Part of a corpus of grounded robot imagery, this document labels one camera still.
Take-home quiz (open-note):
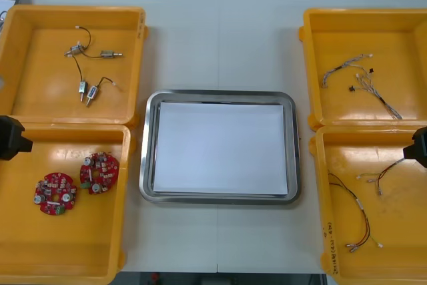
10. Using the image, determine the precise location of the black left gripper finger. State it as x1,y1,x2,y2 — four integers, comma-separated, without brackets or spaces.
0,138,34,162
0,115,26,145

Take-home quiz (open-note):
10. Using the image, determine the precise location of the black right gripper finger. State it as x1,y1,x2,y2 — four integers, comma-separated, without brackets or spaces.
402,146,427,168
412,126,427,150

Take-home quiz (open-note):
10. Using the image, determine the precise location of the metal solenoid with black cable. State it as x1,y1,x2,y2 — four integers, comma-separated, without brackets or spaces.
79,49,124,61
64,25,93,59
71,56,89,103
85,77,119,109

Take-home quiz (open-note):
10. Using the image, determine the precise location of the white harness with black connectors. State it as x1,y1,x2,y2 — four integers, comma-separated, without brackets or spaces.
346,65,404,121

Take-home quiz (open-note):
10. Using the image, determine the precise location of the round red circuit board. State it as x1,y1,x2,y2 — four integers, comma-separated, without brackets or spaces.
79,152,121,196
33,172,78,216

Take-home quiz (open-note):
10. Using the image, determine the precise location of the yellow-orange plastic bin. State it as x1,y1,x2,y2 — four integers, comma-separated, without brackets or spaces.
308,125,427,285
298,7,427,131
0,121,137,281
0,5,149,125

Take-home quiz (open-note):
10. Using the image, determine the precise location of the white paper sheet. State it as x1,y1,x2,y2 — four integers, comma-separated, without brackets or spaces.
152,101,290,196

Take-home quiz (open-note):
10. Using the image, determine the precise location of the red black green wire harness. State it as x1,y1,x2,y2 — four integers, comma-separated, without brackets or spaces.
356,157,409,197

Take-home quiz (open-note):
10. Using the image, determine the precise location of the grey twisted wire harness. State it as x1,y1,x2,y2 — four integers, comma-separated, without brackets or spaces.
321,53,375,88

